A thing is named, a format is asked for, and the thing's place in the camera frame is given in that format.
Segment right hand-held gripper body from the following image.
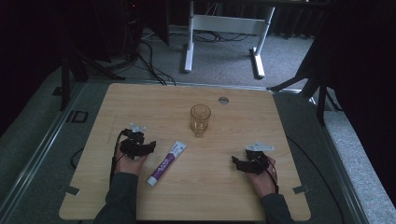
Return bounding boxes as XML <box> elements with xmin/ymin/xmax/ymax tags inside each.
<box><xmin>242</xmin><ymin>141</ymin><xmax>276</xmax><ymax>175</ymax></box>

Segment black rectangular floor frame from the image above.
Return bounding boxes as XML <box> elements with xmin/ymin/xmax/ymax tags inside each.
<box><xmin>65</xmin><ymin>109</ymin><xmax>90</xmax><ymax>124</ymax></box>

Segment black tripod stand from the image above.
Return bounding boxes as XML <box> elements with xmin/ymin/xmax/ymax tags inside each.
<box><xmin>51</xmin><ymin>27</ymin><xmax>127</xmax><ymax>112</ymax></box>
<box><xmin>266</xmin><ymin>36</ymin><xmax>344</xmax><ymax>127</ymax></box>

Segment left hand-held gripper cable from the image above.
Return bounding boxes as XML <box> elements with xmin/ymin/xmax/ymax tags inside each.
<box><xmin>108</xmin><ymin>130</ymin><xmax>127</xmax><ymax>185</ymax></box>

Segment metal floor rail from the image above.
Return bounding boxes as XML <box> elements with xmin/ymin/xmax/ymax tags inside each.
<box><xmin>0</xmin><ymin>81</ymin><xmax>86</xmax><ymax>216</ymax></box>

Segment grey tape strip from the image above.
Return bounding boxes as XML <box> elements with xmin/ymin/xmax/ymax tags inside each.
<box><xmin>58</xmin><ymin>184</ymin><xmax>81</xmax><ymax>197</ymax></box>
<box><xmin>291</xmin><ymin>184</ymin><xmax>311</xmax><ymax>195</ymax></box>

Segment person's left hand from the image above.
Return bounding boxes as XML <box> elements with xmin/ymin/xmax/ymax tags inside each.
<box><xmin>114</xmin><ymin>148</ymin><xmax>149</xmax><ymax>177</ymax></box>

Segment hand-held gripper cable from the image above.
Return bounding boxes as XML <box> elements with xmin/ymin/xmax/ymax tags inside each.
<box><xmin>108</xmin><ymin>130</ymin><xmax>127</xmax><ymax>185</ymax></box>
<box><xmin>266</xmin><ymin>161</ymin><xmax>280</xmax><ymax>194</ymax></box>

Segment black cable loop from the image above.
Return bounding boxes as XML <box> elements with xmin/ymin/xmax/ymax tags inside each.
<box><xmin>70</xmin><ymin>147</ymin><xmax>85</xmax><ymax>171</ymax></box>

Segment white and purple toothpaste tube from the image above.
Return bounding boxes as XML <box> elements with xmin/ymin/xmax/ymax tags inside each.
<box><xmin>146</xmin><ymin>140</ymin><xmax>188</xmax><ymax>188</ymax></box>

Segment clear amber glass cup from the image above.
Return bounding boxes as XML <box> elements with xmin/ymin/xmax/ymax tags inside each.
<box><xmin>190</xmin><ymin>104</ymin><xmax>212</xmax><ymax>138</ymax></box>

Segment long black cable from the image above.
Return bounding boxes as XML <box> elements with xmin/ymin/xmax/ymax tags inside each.
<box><xmin>286</xmin><ymin>135</ymin><xmax>346</xmax><ymax>224</ymax></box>

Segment right hand-held gripper cable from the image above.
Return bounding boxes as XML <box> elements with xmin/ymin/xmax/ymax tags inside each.
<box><xmin>266</xmin><ymin>161</ymin><xmax>280</xmax><ymax>194</ymax></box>

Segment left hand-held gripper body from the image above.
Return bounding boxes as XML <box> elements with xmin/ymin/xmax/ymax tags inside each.
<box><xmin>120</xmin><ymin>122</ymin><xmax>150</xmax><ymax>161</ymax></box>

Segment white metal desk frame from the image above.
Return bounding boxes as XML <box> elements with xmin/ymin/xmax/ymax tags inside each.
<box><xmin>183</xmin><ymin>0</ymin><xmax>276</xmax><ymax>79</ymax></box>

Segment person's right hand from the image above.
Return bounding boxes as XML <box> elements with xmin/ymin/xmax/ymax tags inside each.
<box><xmin>244</xmin><ymin>155</ymin><xmax>278</xmax><ymax>199</ymax></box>

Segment black floor cables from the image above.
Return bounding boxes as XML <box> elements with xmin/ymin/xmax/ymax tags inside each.
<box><xmin>124</xmin><ymin>27</ymin><xmax>252</xmax><ymax>87</ymax></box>

